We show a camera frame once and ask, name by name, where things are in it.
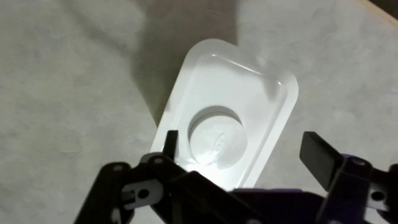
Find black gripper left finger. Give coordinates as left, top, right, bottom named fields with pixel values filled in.
left=73, top=129, right=259, bottom=224

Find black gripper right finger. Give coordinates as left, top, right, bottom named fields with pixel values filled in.
left=298, top=131, right=398, bottom=224

